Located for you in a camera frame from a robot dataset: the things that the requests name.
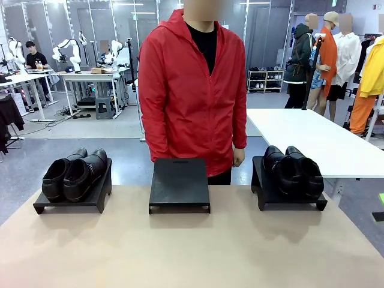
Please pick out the mannequin in dark green jacket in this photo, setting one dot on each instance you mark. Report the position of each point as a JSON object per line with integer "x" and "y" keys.
{"x": 297, "y": 57}

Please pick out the blue cap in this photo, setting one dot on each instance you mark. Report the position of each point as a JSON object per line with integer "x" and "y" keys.
{"x": 69, "y": 69}

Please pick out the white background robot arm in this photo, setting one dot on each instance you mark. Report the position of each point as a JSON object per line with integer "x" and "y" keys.
{"x": 16, "y": 51}
{"x": 70, "y": 48}
{"x": 115, "y": 51}

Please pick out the cardboard box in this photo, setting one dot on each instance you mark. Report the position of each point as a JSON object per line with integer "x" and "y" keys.
{"x": 98, "y": 70}

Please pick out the white shoe rack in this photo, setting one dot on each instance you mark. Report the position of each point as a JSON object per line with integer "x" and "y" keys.
{"x": 265, "y": 81}

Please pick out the dark brown leather buckle shoe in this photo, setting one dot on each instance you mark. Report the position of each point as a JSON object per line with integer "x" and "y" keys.
{"x": 273, "y": 162}
{"x": 309, "y": 180}

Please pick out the mannequin in orange top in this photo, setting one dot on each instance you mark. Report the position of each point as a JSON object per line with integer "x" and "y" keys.
{"x": 325, "y": 60}

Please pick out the figure in white shirt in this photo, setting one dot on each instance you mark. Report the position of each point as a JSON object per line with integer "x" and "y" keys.
{"x": 348, "y": 57}

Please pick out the seated person in black shirt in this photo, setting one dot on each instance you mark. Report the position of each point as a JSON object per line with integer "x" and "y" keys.
{"x": 36, "y": 58}

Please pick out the grey plastic stool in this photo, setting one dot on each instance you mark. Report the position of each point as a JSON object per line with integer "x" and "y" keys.
{"x": 105, "y": 106}

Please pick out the hanging black garment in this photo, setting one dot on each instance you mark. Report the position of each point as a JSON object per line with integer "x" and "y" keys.
{"x": 10, "y": 117}

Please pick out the white power strip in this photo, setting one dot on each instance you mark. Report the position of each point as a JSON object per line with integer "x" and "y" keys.
{"x": 43, "y": 120}

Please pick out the person in red jacket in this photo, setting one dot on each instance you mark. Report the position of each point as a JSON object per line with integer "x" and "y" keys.
{"x": 192, "y": 99}

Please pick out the person's right forearm red sleeve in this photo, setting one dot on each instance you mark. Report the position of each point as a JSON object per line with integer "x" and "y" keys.
{"x": 148, "y": 138}

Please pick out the mannequin in yellow hoodie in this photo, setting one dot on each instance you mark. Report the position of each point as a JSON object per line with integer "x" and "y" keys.
{"x": 370, "y": 78}

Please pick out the white desk with seated person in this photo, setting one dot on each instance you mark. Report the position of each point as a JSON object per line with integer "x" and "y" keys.
{"x": 24, "y": 78}

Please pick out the black slanted shoe stand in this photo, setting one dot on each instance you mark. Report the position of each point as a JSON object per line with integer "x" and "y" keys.
{"x": 180, "y": 183}
{"x": 264, "y": 193}
{"x": 102, "y": 186}

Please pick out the person's left forearm red sleeve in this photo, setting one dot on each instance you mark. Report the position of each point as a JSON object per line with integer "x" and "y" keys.
{"x": 240, "y": 132}

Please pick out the black tripod pole orange head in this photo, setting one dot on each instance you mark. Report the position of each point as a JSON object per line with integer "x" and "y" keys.
{"x": 313, "y": 66}

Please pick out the white workbench with robots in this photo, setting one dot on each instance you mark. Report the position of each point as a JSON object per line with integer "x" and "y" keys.
{"x": 90, "y": 75}

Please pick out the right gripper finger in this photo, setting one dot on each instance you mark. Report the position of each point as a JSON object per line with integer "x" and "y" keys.
{"x": 381, "y": 199}
{"x": 378, "y": 216}

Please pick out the large white table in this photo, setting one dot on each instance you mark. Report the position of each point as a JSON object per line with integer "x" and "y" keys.
{"x": 309, "y": 138}

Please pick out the background person at workbench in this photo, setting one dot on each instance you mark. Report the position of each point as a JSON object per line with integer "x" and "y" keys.
{"x": 105, "y": 51}

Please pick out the black camera stand pole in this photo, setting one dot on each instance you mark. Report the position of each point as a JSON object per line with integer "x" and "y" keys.
{"x": 130, "y": 60}

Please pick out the person's left hand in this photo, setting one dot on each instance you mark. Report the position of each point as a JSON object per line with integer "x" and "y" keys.
{"x": 239, "y": 156}

